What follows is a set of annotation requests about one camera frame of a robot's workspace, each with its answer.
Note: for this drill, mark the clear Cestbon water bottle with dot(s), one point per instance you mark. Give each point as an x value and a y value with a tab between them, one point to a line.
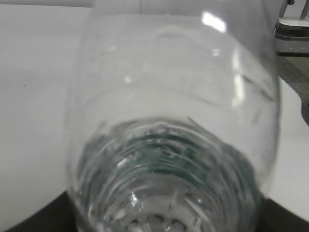
172	118

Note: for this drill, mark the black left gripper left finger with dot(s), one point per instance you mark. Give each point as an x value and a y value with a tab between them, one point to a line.
57	216

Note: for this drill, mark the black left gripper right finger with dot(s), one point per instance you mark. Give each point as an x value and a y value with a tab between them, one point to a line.
275	218

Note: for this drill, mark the grey white background device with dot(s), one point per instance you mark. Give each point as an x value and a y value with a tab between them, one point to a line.
291	33

